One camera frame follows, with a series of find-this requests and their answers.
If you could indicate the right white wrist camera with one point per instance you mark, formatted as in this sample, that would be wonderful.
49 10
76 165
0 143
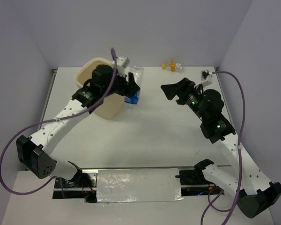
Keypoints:
206 79

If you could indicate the blue label plastic bottle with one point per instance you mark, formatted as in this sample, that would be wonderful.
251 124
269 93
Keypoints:
135 77

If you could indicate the yellow label plastic bottle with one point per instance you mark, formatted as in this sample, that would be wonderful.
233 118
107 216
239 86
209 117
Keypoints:
173 67

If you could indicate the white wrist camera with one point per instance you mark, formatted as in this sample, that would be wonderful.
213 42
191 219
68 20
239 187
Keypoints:
122 64
206 79

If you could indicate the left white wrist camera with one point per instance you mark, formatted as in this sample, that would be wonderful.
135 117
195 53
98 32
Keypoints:
122 64

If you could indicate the cream plastic bin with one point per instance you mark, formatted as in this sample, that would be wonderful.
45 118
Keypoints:
113 103

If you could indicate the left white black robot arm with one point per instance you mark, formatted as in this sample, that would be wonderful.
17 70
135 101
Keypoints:
35 151

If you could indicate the silver foil sheet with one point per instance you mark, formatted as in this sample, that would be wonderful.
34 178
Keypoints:
138 185

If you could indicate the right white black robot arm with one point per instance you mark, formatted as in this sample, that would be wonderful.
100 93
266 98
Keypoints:
257 191

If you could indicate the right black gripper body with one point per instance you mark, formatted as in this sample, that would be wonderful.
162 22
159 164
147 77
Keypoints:
191 97

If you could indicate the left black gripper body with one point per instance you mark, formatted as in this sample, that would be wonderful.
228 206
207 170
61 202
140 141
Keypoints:
119 86

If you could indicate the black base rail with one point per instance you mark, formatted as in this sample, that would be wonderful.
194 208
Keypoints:
191 181

